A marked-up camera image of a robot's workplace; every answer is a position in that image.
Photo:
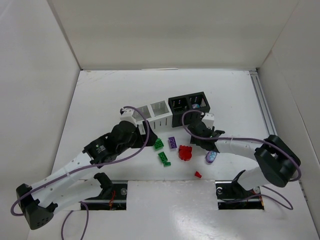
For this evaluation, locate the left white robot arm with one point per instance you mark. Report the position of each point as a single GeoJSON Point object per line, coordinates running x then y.
{"type": "Point", "coordinates": [81, 178]}

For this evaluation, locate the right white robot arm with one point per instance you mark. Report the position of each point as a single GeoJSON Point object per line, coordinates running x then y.
{"type": "Point", "coordinates": [277, 163]}

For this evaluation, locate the teal lego brick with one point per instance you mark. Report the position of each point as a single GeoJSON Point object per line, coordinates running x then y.
{"type": "Point", "coordinates": [195, 106]}

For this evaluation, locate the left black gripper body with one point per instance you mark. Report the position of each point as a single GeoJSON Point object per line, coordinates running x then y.
{"type": "Point", "coordinates": [144, 136]}

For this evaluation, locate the green arched lego brick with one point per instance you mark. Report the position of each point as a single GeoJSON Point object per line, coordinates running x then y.
{"type": "Point", "coordinates": [158, 144]}

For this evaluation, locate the red rounded lego brick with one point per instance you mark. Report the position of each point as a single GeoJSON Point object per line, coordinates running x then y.
{"type": "Point", "coordinates": [185, 155]}

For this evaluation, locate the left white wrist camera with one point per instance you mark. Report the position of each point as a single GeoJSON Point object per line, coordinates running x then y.
{"type": "Point", "coordinates": [127, 114]}

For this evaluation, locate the purple lego brick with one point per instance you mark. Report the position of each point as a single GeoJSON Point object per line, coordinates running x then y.
{"type": "Point", "coordinates": [172, 142]}

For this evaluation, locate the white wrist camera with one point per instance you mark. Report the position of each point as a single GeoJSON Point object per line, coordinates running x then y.
{"type": "Point", "coordinates": [127, 114]}
{"type": "Point", "coordinates": [208, 119]}

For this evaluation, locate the green square lego brick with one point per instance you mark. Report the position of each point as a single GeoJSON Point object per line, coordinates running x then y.
{"type": "Point", "coordinates": [162, 156]}

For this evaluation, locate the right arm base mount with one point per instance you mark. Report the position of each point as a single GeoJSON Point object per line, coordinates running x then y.
{"type": "Point", "coordinates": [231, 196]}

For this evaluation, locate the aluminium rail right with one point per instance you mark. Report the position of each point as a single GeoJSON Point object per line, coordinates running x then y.
{"type": "Point", "coordinates": [262, 102]}

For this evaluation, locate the lavender lego brick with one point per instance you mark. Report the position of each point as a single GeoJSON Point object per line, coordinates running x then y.
{"type": "Point", "coordinates": [210, 157]}

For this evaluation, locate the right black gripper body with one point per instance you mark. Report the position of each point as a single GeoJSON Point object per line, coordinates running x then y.
{"type": "Point", "coordinates": [213, 134]}

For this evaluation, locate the small green lego piece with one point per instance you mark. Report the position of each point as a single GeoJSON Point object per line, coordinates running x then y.
{"type": "Point", "coordinates": [167, 164]}

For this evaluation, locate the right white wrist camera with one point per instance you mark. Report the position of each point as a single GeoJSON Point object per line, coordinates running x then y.
{"type": "Point", "coordinates": [208, 119]}

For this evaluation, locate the white two-bin container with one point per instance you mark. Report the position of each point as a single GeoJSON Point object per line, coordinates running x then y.
{"type": "Point", "coordinates": [158, 114]}

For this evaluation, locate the red studded lego brick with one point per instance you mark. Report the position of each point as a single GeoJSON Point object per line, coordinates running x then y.
{"type": "Point", "coordinates": [185, 148]}

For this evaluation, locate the black two-bin container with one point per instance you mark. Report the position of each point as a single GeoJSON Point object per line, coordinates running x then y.
{"type": "Point", "coordinates": [183, 103]}

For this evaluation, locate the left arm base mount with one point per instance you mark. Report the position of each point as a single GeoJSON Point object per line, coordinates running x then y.
{"type": "Point", "coordinates": [112, 195]}

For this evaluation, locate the small red lego piece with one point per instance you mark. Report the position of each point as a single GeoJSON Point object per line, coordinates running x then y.
{"type": "Point", "coordinates": [198, 175]}

